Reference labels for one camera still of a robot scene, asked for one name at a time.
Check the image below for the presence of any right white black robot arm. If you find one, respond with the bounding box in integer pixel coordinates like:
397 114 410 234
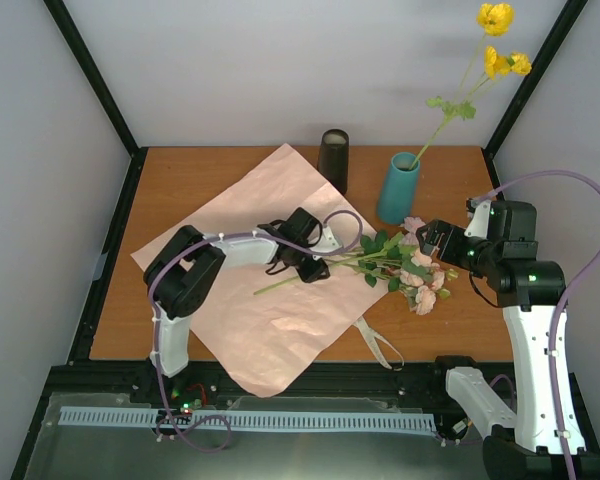
416 200 600 479

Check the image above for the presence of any black frame post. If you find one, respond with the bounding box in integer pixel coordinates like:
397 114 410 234
42 0 142 157
483 0 590 155

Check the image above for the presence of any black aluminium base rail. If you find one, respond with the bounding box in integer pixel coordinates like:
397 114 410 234
43 361 457 409

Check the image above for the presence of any cream printed ribbon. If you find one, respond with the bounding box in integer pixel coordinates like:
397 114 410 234
353 316 405 372

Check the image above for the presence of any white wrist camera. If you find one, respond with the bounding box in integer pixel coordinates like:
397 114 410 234
309 226 343 258
464 198 491 239

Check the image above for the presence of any pink bouquet wrapping paper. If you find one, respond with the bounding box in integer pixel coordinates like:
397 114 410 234
150 144 387 397

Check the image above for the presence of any artificial flower bunch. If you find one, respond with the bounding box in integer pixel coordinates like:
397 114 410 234
255 217 458 315

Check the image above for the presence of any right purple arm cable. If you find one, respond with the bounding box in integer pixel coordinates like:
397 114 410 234
435 170 600 480

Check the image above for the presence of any yellow artificial flower stem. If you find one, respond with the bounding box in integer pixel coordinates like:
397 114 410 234
407 3 532 171

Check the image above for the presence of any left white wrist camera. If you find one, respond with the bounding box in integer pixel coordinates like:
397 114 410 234
309 226 343 258

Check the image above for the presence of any light blue cable duct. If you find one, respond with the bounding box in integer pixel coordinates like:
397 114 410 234
58 406 436 436

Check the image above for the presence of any teal cone vase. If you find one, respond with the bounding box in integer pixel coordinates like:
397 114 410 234
376 152 420 225

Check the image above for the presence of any black cone vase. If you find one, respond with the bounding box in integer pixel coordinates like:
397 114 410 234
317 129 349 195

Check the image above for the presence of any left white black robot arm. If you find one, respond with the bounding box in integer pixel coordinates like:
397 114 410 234
143 208 341 403

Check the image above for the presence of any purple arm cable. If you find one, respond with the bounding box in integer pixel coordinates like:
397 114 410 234
149 209 365 454
435 170 600 480

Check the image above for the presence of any left black frame post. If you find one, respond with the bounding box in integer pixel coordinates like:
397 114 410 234
42 0 142 157

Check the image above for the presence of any right black frame post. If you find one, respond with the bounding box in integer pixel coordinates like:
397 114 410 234
483 0 590 155

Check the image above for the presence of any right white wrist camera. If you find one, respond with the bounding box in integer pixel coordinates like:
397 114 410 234
464 198 491 239

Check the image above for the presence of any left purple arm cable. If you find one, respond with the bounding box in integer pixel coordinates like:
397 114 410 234
149 209 365 454

